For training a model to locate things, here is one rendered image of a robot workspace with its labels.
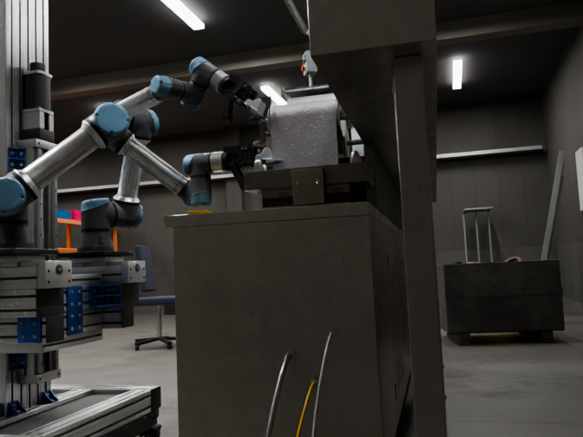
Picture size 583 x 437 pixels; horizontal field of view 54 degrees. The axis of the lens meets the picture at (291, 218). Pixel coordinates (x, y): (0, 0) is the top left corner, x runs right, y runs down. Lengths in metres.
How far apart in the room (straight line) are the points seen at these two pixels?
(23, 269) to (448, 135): 9.22
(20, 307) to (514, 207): 9.22
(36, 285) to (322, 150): 1.05
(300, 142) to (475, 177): 8.60
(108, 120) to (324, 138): 0.74
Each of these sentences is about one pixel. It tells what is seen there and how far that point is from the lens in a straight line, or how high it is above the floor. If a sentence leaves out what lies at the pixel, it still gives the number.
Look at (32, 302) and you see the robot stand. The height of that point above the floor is 0.64.
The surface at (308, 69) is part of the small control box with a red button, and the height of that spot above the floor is 1.62.
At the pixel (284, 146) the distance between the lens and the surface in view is 2.06.
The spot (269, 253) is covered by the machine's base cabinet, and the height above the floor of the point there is 0.76.
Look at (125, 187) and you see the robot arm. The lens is 2.61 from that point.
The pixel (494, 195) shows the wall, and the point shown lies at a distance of 10.51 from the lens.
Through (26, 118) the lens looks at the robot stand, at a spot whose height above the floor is 1.34.
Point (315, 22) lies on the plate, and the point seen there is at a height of 1.21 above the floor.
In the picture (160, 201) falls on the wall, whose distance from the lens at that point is 11.93.
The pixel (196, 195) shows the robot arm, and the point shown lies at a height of 0.99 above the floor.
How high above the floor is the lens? 0.71
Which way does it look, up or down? 5 degrees up
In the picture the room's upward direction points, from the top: 3 degrees counter-clockwise
